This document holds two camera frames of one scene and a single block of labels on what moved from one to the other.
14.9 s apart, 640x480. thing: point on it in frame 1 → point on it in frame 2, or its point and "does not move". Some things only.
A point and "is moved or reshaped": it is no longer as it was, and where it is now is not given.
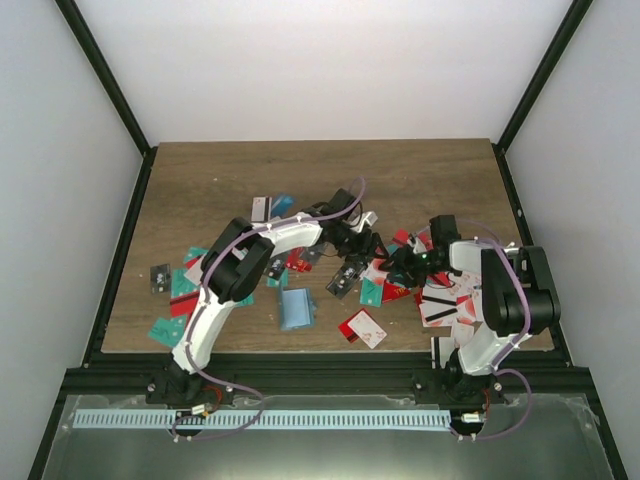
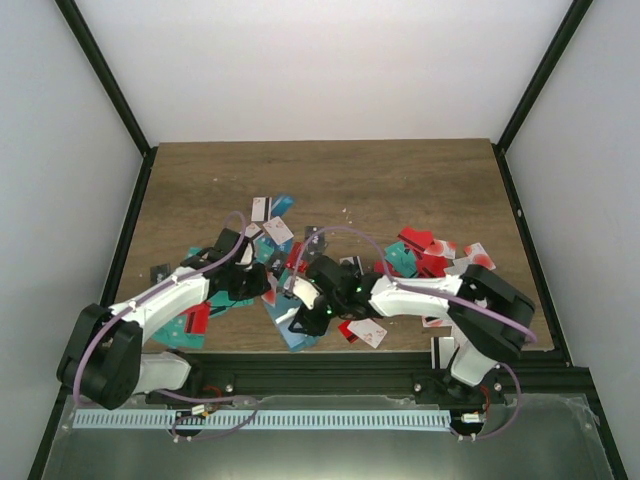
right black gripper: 401,267 → 313,326
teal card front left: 169,331 does not move
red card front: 346,330 does not move
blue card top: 281,204 does not move
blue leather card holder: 297,308 is moved or reshaped
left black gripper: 375,241 → 261,287
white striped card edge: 441,350 does not move
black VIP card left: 160,279 does not move
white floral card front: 367,329 does not move
